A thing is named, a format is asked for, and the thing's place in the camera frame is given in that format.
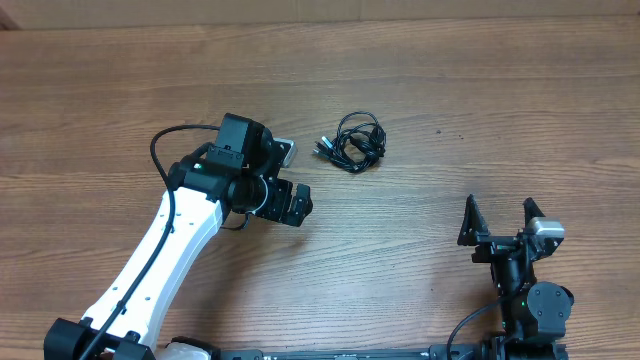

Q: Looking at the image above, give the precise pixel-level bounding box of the black USB cable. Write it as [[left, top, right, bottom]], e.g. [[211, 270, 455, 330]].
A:
[[312, 110, 388, 175]]

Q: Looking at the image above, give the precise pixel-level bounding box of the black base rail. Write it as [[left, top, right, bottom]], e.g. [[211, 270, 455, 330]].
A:
[[164, 335, 571, 360]]

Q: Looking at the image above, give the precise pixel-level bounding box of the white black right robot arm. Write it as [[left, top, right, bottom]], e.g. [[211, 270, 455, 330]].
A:
[[445, 195, 575, 359]]

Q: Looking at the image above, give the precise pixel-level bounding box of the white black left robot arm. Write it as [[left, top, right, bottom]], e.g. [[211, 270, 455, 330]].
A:
[[43, 114, 313, 360]]

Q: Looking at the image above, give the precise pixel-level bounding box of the brown cardboard back panel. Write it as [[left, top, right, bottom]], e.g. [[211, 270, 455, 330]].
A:
[[1, 0, 639, 30]]

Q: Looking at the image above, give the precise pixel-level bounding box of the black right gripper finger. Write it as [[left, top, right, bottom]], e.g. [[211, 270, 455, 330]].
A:
[[457, 194, 489, 246], [523, 197, 546, 231]]

